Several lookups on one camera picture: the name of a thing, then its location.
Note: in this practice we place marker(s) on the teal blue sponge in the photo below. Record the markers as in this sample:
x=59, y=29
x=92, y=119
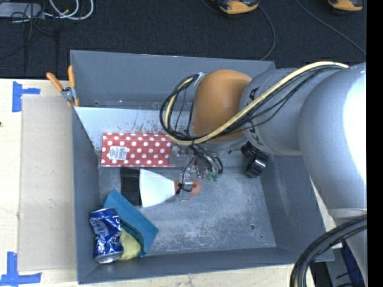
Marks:
x=137, y=220

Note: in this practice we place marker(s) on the grey metal bin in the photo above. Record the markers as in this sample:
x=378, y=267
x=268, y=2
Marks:
x=215, y=220

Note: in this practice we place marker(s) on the red white-dotted flat packet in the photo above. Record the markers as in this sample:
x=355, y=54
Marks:
x=140, y=149

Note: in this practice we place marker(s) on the crushed blue drink can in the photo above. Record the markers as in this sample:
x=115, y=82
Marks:
x=105, y=235

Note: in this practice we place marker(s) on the yellow soft lump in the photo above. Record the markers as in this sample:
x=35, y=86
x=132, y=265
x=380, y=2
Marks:
x=131, y=247

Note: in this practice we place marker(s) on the black cylinder on white bracket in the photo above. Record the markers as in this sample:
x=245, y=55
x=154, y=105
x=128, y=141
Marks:
x=255, y=163

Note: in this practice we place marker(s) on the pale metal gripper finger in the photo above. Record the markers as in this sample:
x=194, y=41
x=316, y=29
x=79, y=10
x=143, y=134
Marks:
x=186, y=193
x=186, y=178

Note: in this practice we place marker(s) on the brown cardboard board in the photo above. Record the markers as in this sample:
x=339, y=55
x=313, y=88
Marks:
x=45, y=175

